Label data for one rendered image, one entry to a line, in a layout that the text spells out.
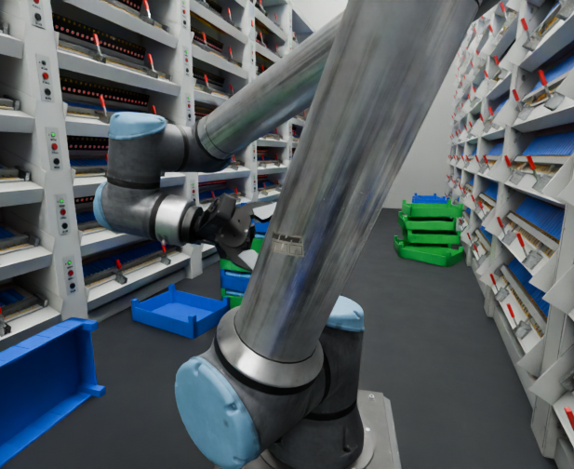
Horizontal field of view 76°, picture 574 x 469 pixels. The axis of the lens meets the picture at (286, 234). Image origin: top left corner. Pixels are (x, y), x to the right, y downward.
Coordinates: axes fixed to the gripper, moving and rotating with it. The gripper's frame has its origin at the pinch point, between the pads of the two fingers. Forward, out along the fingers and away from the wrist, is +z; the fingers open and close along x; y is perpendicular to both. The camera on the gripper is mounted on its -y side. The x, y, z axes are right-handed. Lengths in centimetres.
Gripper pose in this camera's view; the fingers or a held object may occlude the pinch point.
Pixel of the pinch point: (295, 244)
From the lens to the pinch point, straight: 65.2
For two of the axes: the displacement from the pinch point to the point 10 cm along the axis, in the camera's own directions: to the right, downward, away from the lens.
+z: 9.7, 2.2, -0.7
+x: -2.3, 8.8, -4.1
